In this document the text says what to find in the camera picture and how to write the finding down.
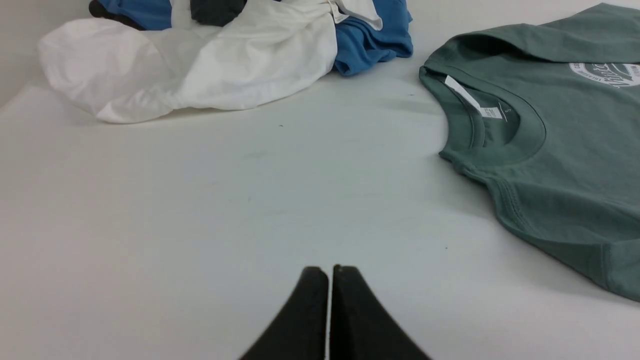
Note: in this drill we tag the green long sleeve shirt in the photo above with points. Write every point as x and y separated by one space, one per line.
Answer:
547 118

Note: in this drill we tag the dark grey shirt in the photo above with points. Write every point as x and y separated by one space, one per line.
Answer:
158 15

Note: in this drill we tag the blue shirt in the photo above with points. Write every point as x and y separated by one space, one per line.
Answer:
360 46

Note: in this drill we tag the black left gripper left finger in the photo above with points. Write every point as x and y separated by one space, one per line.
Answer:
298 331

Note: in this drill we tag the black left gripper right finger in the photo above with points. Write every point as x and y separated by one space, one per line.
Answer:
360 326

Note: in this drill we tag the white shirt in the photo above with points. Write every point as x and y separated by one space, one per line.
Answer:
271 50

